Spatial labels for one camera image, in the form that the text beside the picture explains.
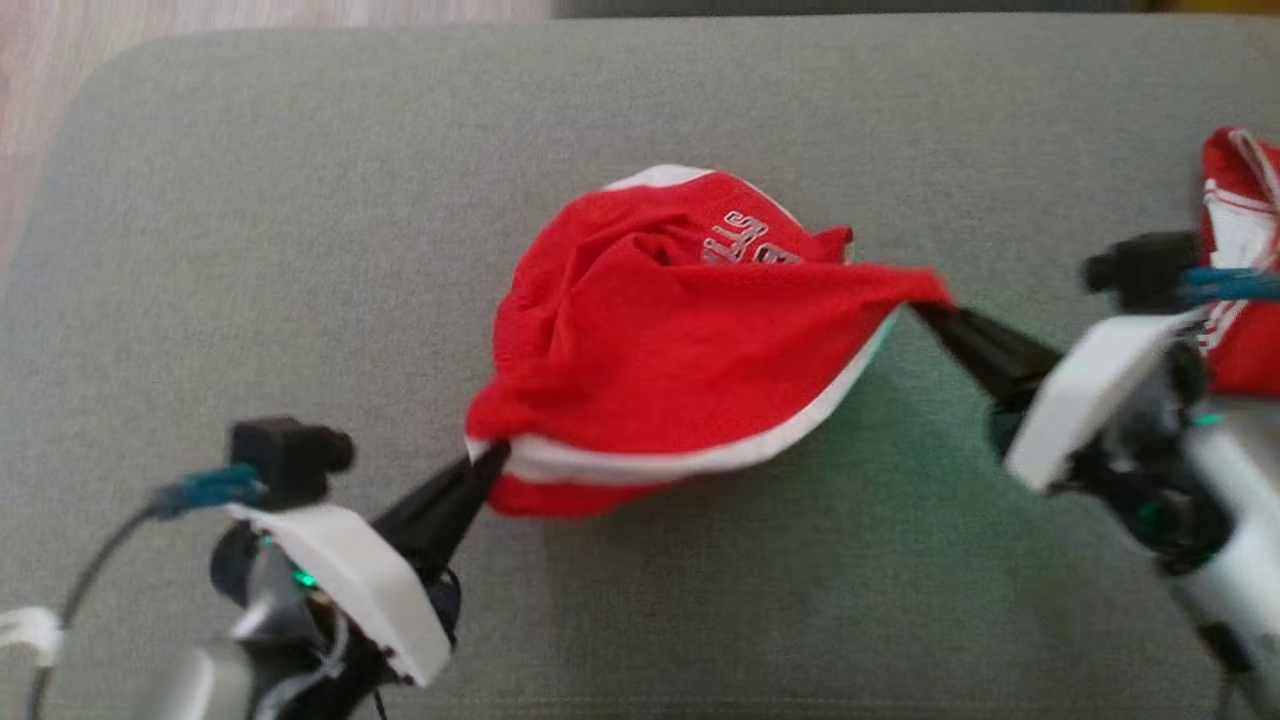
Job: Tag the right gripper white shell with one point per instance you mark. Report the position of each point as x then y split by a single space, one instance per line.
1090 400

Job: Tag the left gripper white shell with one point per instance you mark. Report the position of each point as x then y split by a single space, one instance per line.
360 590

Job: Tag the red garment with white stripes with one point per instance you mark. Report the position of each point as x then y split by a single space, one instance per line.
1245 340

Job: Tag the red garment with grey print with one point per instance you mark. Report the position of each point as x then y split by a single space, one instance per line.
660 350

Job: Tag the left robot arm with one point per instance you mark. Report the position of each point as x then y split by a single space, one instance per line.
190 690

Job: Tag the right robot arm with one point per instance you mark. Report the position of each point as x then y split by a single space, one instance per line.
1230 500

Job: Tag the grey sofa seat cushion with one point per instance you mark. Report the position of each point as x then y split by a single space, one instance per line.
300 250

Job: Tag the grey sofa back cushion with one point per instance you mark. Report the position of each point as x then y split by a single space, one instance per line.
850 7

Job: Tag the yellow object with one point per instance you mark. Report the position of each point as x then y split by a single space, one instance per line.
1215 5

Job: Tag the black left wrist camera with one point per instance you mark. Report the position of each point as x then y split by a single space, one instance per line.
285 460

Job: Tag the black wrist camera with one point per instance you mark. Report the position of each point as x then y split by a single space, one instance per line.
285 460
1145 270

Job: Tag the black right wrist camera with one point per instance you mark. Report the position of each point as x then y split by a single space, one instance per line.
1145 270

